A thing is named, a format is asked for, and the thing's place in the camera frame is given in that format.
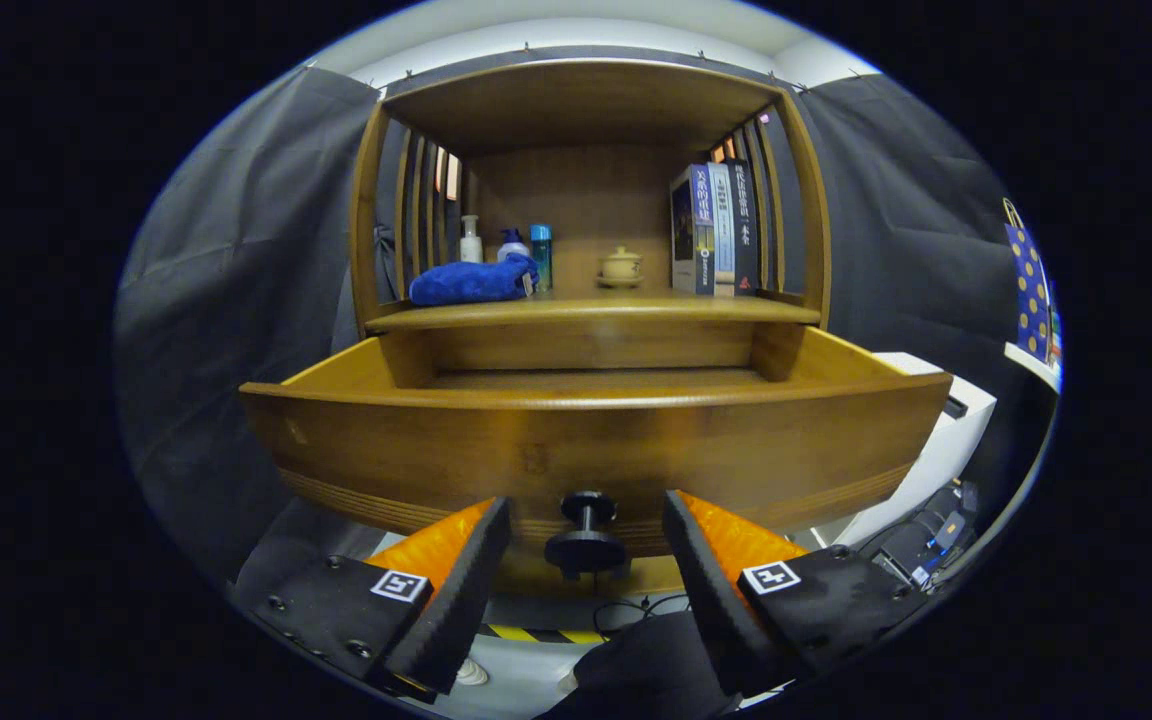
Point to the person's leg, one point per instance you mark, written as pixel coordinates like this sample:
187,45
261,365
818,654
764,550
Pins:
646,670

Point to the teal bottle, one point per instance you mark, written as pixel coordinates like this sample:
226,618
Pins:
541,255

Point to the black device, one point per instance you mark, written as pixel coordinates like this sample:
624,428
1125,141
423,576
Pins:
921,545

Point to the beige lidded teacup with saucer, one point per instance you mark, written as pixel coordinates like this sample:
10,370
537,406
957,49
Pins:
621,268

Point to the book with pale spine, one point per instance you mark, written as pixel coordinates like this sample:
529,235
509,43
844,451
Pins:
723,230

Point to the white pump bottle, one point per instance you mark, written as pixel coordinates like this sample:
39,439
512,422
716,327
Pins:
471,248

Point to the white side shelf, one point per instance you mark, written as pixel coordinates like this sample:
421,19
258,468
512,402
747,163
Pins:
1031,362

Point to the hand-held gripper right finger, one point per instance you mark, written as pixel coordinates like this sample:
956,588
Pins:
711,590

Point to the white box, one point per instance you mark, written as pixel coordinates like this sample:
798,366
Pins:
946,450

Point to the blue polka dot gift bag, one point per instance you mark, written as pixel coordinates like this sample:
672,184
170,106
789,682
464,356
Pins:
1031,290

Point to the wooden countertop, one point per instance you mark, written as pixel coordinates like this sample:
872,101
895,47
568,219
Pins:
596,308

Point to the yellow black floor tape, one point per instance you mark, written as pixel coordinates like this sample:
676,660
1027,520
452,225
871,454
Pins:
536,634

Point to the book with blue spine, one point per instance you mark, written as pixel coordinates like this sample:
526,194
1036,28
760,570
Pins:
701,230

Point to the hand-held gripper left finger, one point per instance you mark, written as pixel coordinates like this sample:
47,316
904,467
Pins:
471,590

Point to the wooden cabinet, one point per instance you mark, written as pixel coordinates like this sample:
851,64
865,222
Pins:
576,110

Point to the white lotion bottle blue cap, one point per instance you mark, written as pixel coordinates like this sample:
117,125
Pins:
513,250

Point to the wooden drawer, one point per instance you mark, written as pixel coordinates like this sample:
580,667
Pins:
436,450

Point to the blue folded towel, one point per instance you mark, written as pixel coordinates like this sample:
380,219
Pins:
466,282

